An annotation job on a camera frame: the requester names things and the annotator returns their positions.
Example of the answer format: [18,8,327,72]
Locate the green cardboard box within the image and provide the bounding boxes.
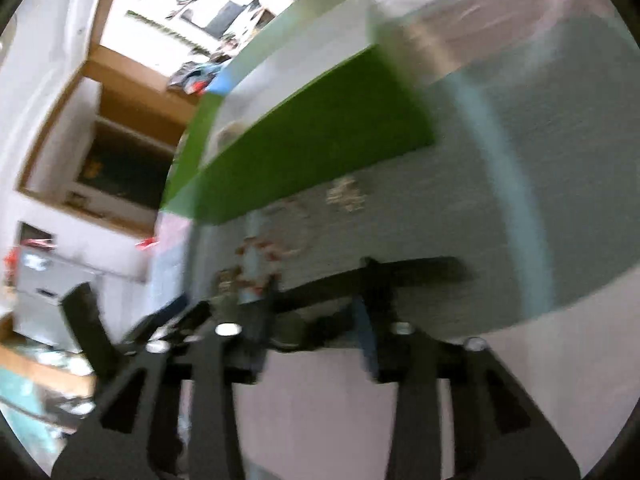
[159,0,437,226]

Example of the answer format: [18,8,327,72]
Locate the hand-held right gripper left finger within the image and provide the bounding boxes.
[50,307,268,480]

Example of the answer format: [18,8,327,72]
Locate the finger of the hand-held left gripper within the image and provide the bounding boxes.
[61,282,122,377]
[267,256,473,313]

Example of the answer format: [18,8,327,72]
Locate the green vine garland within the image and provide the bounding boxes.
[125,9,211,53]

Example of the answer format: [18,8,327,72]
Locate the wooden shelf unit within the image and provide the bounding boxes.
[17,42,201,241]

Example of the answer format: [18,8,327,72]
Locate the colourful toy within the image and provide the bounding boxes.
[167,57,228,96]

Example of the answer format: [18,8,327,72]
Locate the grey cabinet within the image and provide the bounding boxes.
[10,222,151,351]

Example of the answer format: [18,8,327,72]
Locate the striped printed tablecloth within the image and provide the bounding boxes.
[147,0,635,480]

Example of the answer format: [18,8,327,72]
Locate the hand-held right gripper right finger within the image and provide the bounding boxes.
[350,295,583,480]

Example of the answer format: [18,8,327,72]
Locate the television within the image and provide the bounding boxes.
[202,0,263,41]

